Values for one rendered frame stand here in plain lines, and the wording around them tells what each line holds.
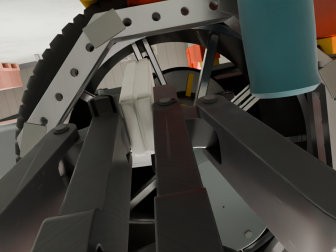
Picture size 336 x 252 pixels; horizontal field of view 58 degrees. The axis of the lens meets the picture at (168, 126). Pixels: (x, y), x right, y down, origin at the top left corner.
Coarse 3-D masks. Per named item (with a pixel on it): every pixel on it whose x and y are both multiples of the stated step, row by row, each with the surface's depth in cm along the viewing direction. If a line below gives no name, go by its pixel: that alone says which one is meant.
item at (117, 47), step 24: (216, 24) 55; (120, 48) 54; (144, 48) 56; (216, 48) 58; (240, 48) 63; (96, 72) 57; (240, 96) 60; (288, 96) 62; (72, 120) 59; (264, 120) 80; (288, 120) 67; (144, 192) 61; (144, 216) 81; (144, 240) 69; (264, 240) 63
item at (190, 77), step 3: (189, 75) 93; (192, 75) 93; (189, 78) 93; (192, 78) 93; (189, 81) 93; (189, 84) 93; (186, 87) 94; (189, 87) 94; (186, 90) 94; (189, 90) 94; (186, 93) 94; (189, 93) 94
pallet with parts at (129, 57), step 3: (150, 45) 571; (153, 45) 571; (153, 48) 573; (153, 51) 573; (156, 51) 577; (129, 54) 576; (132, 54) 586; (144, 54) 577; (156, 54) 584; (126, 57) 547; (129, 57) 552; (135, 57) 577; (120, 60) 546; (123, 60) 574; (126, 60) 592
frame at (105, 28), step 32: (192, 0) 46; (224, 0) 46; (96, 32) 45; (128, 32) 46; (160, 32) 50; (64, 64) 45; (96, 64) 50; (320, 64) 50; (64, 96) 46; (320, 96) 52; (32, 128) 46; (320, 128) 56
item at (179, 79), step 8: (168, 72) 93; (176, 72) 93; (184, 72) 93; (192, 72) 93; (168, 80) 93; (176, 80) 93; (184, 80) 93; (176, 88) 94; (184, 88) 94; (192, 88) 94; (208, 88) 95; (216, 88) 95; (184, 96) 94; (192, 96) 94; (192, 104) 90
